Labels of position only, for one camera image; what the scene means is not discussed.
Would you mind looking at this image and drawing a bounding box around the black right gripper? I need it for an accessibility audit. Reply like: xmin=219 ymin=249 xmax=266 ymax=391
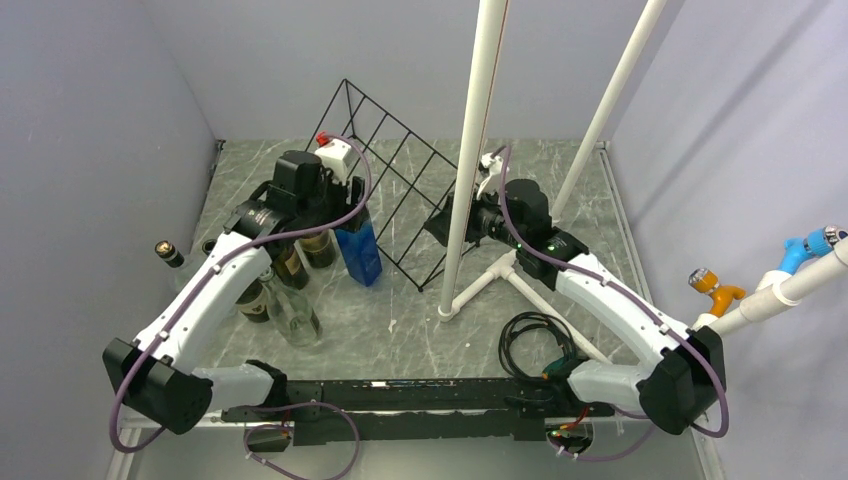
xmin=424 ymin=178 xmax=526 ymax=249

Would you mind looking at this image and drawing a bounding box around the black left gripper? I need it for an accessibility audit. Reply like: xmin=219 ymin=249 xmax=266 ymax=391
xmin=297 ymin=168 xmax=369 ymax=233

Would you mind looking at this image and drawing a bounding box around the blue square glass bottle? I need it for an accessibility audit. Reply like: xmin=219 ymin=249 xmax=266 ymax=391
xmin=334 ymin=208 xmax=382 ymax=287

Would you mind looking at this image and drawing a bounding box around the clear glass bottle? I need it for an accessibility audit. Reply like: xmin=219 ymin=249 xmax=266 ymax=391
xmin=258 ymin=267 xmax=322 ymax=347

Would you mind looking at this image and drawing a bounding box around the dark wine bottle black top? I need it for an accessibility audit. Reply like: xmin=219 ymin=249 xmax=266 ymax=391
xmin=198 ymin=238 xmax=270 ymax=323

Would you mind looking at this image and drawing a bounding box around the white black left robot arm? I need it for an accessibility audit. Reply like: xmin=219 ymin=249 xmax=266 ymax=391
xmin=102 ymin=151 xmax=374 ymax=451

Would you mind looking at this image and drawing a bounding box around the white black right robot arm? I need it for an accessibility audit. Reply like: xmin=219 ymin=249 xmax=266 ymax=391
xmin=464 ymin=179 xmax=729 ymax=438

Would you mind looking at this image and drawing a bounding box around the green wine bottle grey capsule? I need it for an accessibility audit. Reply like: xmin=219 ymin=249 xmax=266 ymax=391
xmin=298 ymin=230 xmax=336 ymax=269

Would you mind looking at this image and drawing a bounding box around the dark wine bottle cream label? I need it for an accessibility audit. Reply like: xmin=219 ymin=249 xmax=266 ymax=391
xmin=272 ymin=242 xmax=310 ymax=290

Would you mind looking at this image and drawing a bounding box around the orange pipe valve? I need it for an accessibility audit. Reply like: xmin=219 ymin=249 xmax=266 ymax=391
xmin=688 ymin=267 xmax=747 ymax=317

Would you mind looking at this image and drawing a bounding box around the white PVC side pipe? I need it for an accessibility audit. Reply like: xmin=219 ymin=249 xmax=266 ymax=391
xmin=693 ymin=238 xmax=847 ymax=336

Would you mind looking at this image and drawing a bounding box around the blue pipe valve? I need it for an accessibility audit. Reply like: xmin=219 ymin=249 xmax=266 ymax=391
xmin=778 ymin=225 xmax=847 ymax=275

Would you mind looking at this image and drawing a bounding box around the black wire wine rack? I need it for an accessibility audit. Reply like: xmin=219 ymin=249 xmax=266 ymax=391
xmin=313 ymin=79 xmax=460 ymax=292

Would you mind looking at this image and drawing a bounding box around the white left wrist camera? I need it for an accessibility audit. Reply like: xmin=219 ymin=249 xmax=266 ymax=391
xmin=314 ymin=132 xmax=355 ymax=184

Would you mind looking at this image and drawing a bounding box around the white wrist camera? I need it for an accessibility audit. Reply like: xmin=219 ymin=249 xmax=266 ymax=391
xmin=314 ymin=132 xmax=355 ymax=184
xmin=474 ymin=148 xmax=504 ymax=200

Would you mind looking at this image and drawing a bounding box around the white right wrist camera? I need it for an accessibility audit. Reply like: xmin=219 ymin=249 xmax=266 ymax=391
xmin=474 ymin=148 xmax=504 ymax=200

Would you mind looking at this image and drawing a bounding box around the white PVC pipe frame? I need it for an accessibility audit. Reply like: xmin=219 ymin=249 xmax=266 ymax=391
xmin=437 ymin=1 xmax=666 ymax=322

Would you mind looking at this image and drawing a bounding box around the coiled black cable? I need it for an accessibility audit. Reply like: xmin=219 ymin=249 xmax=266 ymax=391
xmin=497 ymin=311 xmax=579 ymax=382

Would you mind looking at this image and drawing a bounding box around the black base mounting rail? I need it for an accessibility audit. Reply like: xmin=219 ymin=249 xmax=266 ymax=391
xmin=221 ymin=378 xmax=611 ymax=446

